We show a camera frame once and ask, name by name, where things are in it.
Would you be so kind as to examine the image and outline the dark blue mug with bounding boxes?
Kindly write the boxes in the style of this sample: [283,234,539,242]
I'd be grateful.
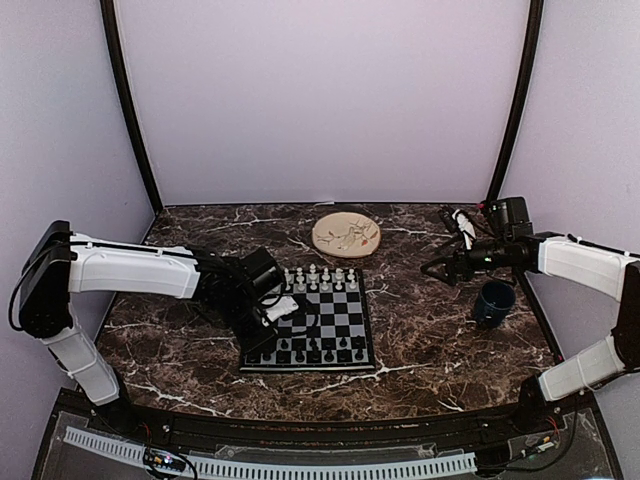
[472,281,516,329]

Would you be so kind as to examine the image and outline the black frame post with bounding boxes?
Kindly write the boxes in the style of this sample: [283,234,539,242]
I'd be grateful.
[485,0,545,202]
[99,0,164,215]

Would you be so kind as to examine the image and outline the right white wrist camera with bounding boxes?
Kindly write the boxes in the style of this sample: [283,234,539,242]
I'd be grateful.
[438,206,477,250]

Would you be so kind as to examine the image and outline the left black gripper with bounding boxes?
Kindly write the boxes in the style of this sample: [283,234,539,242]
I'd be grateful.
[218,289,279,357]

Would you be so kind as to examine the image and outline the left black frame post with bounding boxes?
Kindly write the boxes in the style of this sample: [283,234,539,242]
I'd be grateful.
[99,0,164,215]

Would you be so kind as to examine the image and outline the white slotted cable duct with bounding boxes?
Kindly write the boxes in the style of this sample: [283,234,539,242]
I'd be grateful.
[62,427,478,479]

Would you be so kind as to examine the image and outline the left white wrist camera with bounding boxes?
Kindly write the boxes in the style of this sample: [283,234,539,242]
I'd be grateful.
[262,296,299,326]

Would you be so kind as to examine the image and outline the beige bird painted plate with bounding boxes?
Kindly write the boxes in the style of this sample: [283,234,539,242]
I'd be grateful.
[311,212,381,258]

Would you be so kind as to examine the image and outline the black white chess board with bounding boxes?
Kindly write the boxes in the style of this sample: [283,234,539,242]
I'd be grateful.
[239,269,376,373]

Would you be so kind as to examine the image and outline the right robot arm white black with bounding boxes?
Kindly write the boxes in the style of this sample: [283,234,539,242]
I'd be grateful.
[421,196,639,434]

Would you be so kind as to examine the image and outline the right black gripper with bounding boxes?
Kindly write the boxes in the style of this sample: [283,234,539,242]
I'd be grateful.
[422,232,513,286]

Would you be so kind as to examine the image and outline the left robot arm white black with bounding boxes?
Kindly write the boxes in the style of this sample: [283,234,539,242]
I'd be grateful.
[8,221,299,436]

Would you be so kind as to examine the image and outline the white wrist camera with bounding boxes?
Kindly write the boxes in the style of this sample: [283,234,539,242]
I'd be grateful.
[262,296,299,326]
[438,206,477,250]

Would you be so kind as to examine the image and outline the row of white chess pieces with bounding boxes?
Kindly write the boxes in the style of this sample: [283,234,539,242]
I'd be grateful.
[283,265,361,293]

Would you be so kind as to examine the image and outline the right black frame post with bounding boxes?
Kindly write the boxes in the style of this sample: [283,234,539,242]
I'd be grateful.
[485,0,545,202]

